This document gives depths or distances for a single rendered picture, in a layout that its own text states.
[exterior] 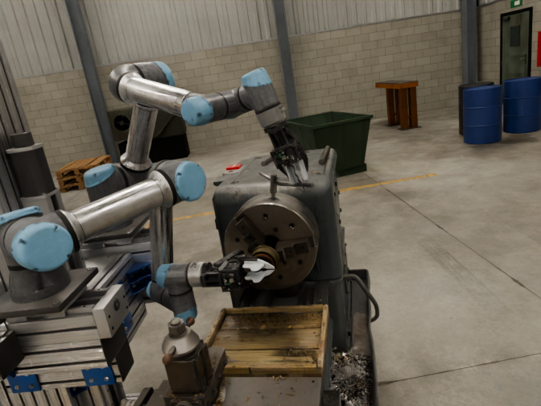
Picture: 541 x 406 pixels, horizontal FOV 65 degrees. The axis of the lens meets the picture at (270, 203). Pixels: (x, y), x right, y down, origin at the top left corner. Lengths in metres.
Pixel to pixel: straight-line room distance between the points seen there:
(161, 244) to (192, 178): 0.28
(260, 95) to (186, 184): 0.33
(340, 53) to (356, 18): 0.93
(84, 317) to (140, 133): 0.69
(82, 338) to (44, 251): 0.30
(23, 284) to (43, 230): 0.23
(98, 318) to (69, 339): 0.11
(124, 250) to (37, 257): 0.63
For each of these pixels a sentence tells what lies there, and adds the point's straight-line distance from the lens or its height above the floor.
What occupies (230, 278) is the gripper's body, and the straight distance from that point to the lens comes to 1.26.
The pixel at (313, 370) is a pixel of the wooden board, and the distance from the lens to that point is 1.17.
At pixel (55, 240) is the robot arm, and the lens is 1.11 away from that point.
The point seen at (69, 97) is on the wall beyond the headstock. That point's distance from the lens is 12.10.
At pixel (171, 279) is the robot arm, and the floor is 1.09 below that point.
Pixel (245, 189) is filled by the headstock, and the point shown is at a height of 1.24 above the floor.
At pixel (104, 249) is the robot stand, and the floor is 1.09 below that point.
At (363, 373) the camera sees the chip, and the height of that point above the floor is 0.55.
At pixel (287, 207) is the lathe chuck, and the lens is 1.36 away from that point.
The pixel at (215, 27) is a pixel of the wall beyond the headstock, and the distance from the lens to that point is 11.52.
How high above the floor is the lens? 1.63
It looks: 17 degrees down
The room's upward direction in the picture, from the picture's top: 9 degrees counter-clockwise
